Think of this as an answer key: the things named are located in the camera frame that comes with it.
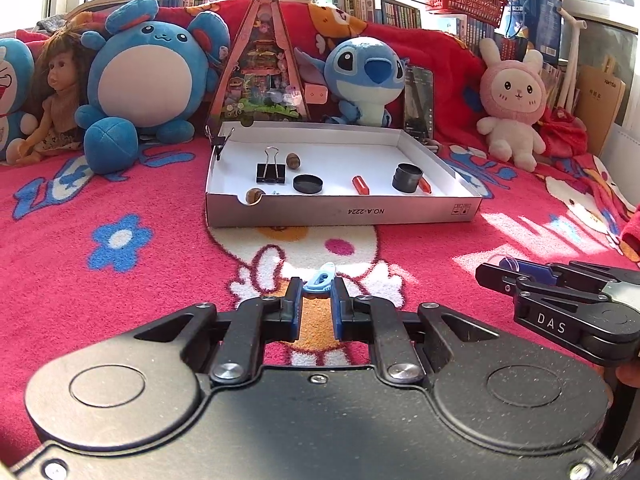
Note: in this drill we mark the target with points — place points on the brown-haired doll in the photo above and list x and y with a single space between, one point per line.
57 95

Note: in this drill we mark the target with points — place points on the brown nut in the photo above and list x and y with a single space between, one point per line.
292 160
254 195

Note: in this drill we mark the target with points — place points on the row of books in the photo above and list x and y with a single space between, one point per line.
385 10

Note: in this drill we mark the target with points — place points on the white cardboard box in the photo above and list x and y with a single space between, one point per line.
325 212

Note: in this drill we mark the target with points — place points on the black smartphone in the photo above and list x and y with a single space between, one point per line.
419 105

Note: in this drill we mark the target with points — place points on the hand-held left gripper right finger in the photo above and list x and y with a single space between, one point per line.
337 317

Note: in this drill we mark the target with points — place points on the black round lid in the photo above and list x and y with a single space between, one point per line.
307 184

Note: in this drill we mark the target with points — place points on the triangular diorama box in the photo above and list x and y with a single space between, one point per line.
260 70

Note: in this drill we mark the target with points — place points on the clear plastic capsule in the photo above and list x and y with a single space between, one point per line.
505 262

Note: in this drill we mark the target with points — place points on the black round container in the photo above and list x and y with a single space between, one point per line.
407 177

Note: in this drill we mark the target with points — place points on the dark blue box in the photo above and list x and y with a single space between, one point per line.
537 20

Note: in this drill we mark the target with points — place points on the red crumpled cloth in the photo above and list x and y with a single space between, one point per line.
562 132

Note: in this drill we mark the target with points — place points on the red orange marker cap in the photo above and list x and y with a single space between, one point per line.
360 185

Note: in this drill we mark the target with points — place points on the pink printed blanket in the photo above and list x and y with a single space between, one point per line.
125 285

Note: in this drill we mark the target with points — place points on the blue cat plush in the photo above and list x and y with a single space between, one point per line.
7 95

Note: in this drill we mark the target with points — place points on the pink bunny plush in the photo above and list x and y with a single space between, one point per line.
515 95

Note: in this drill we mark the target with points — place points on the round blue mouse plush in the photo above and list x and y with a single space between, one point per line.
150 75

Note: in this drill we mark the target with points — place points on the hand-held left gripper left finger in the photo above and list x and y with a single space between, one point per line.
298 320

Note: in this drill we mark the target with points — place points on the small black binder clip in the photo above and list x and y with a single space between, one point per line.
220 142

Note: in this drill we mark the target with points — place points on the white plastic rack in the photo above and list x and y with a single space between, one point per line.
572 50

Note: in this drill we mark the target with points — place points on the brown cardboard panel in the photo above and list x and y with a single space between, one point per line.
602 100

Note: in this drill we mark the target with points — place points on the large black binder clip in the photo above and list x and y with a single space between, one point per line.
270 172

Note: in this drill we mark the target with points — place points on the blue alien plush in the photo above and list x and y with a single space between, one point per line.
362 80

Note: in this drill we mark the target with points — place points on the red printed blanket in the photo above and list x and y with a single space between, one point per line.
450 60

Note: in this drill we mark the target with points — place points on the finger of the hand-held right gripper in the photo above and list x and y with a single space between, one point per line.
550 317
532 272

